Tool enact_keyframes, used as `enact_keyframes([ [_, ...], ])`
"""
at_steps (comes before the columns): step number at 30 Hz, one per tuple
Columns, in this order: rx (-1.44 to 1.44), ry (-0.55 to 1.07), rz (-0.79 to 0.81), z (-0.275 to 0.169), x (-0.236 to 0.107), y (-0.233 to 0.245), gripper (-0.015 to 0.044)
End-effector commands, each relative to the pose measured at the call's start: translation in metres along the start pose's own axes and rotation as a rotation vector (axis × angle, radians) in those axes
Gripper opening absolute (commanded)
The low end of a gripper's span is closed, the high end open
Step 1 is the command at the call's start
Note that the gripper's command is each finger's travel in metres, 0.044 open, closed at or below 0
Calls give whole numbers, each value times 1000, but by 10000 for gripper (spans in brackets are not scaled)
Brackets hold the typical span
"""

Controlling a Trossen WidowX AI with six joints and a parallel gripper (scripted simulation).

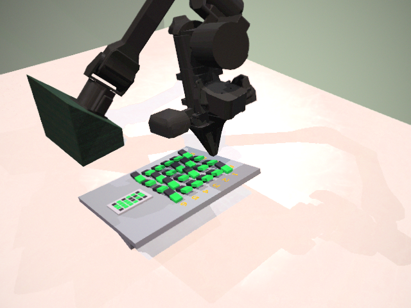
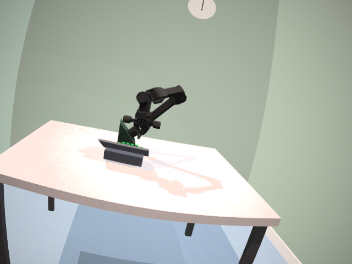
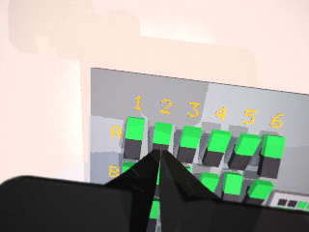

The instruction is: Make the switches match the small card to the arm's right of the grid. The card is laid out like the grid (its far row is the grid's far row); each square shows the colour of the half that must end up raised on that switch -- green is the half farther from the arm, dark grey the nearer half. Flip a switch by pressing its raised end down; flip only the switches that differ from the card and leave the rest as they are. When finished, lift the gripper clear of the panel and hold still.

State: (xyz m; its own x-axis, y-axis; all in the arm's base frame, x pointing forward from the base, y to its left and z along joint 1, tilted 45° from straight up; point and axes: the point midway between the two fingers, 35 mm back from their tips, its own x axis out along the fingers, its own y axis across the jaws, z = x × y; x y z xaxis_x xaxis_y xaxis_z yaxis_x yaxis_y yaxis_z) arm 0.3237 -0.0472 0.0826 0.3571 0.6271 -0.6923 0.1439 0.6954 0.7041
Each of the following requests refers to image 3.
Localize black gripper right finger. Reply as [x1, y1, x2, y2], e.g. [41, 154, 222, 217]
[158, 150, 309, 232]

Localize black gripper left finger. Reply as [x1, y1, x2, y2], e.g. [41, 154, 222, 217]
[0, 149, 160, 232]

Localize grey switch panel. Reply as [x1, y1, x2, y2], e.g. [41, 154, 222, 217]
[90, 67, 309, 211]

